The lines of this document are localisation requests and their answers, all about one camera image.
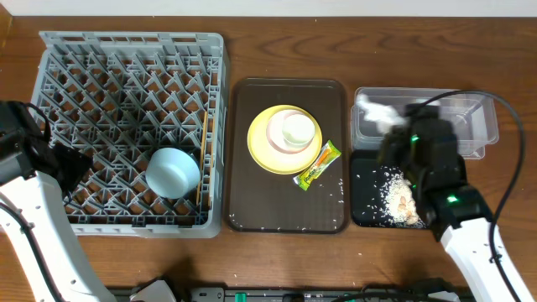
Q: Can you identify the white napkin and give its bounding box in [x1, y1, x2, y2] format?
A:
[356, 93, 407, 134]

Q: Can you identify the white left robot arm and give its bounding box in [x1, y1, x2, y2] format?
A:
[1, 101, 116, 301]

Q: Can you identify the black tray bin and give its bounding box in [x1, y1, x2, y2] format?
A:
[350, 150, 427, 229]

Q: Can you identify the light blue bowl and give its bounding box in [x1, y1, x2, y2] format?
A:
[145, 148, 201, 199]

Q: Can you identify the grey plastic dish rack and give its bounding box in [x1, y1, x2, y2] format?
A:
[32, 31, 229, 238]

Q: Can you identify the yellow plate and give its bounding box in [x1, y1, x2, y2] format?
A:
[247, 105, 323, 174]

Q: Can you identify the pink bowl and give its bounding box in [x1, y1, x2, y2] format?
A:
[266, 109, 313, 154]

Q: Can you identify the dark brown serving tray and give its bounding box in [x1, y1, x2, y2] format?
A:
[226, 78, 349, 234]

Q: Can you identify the cream cup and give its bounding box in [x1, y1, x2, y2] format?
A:
[282, 114, 315, 147]

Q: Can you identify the spilled rice pile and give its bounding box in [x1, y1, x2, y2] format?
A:
[379, 166, 423, 228]

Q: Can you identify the clear plastic bin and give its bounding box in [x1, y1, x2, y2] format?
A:
[351, 87, 499, 159]

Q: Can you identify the green snack wrapper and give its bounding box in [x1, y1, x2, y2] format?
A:
[293, 140, 341, 191]

